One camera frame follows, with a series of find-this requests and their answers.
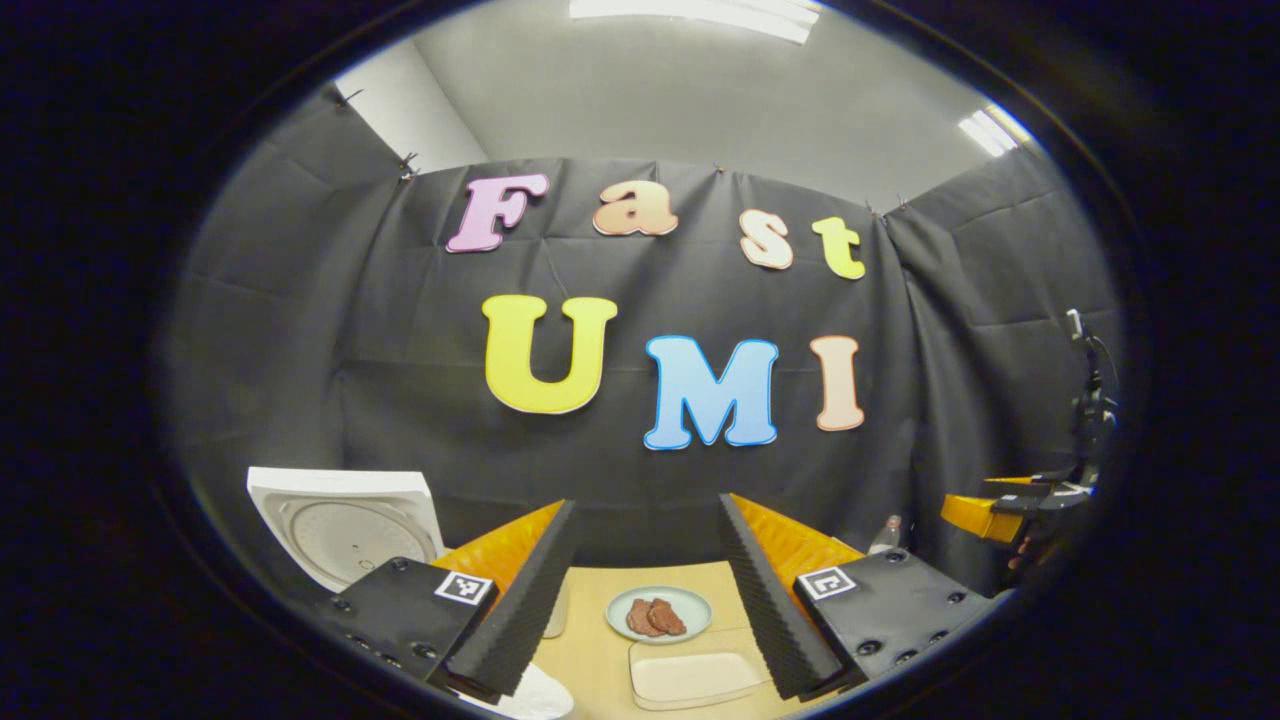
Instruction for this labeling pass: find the ceiling light panel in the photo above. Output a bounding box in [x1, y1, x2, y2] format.
[958, 105, 1031, 158]

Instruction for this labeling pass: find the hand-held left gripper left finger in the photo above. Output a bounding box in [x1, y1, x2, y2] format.
[320, 498, 579, 701]

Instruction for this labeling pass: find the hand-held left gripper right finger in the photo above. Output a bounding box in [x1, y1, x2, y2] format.
[718, 492, 1001, 701]

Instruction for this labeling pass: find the clear plastic container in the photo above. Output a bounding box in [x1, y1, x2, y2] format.
[628, 628, 776, 711]

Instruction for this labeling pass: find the light green plate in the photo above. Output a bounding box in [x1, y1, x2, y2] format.
[606, 585, 713, 646]

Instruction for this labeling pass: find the brown cooked meat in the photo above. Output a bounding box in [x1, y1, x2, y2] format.
[626, 598, 688, 638]

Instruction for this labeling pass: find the black backdrop cloth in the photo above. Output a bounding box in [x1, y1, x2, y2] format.
[165, 85, 1126, 601]

